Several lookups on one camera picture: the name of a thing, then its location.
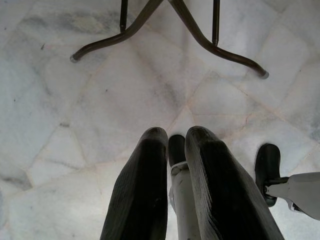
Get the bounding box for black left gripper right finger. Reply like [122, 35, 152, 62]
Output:
[184, 125, 286, 240]

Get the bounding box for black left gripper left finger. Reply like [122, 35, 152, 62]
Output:
[99, 126, 169, 240]

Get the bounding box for robot left silver leg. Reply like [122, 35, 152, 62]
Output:
[168, 161, 201, 240]

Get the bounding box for robot silver leg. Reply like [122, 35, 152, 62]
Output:
[168, 161, 201, 240]
[264, 171, 320, 223]

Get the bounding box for robot left black foot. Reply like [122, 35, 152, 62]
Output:
[168, 134, 186, 168]

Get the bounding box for robot black foot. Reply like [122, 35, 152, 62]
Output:
[168, 134, 186, 168]
[254, 143, 282, 207]

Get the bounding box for robot right black foot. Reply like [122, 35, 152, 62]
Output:
[254, 143, 282, 207]

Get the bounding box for robot right silver leg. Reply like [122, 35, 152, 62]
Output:
[264, 171, 320, 223]

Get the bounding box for brown curved metal table leg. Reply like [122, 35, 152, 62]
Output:
[168, 0, 270, 80]
[70, 0, 166, 62]

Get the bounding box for thin dark metal brace rod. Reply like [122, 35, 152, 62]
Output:
[211, 0, 221, 46]
[119, 0, 129, 34]

